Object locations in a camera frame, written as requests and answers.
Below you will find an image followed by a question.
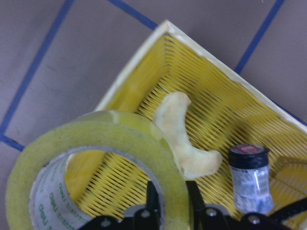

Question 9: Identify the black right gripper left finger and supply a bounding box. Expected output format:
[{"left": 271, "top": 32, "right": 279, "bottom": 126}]
[{"left": 122, "top": 181, "right": 160, "bottom": 230}]

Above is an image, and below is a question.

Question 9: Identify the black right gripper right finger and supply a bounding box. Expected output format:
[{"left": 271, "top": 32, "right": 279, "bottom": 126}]
[{"left": 186, "top": 181, "right": 230, "bottom": 230}]

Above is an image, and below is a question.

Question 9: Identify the yellow clear tape roll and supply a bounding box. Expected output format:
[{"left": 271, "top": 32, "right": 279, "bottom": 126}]
[{"left": 5, "top": 111, "right": 190, "bottom": 230}]

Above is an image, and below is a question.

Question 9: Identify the pale banana slice toy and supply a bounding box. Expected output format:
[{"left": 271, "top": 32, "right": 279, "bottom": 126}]
[{"left": 153, "top": 92, "right": 223, "bottom": 180}]

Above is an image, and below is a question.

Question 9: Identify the yellow plastic basket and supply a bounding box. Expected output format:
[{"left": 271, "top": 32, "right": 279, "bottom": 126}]
[{"left": 64, "top": 20, "right": 307, "bottom": 230}]

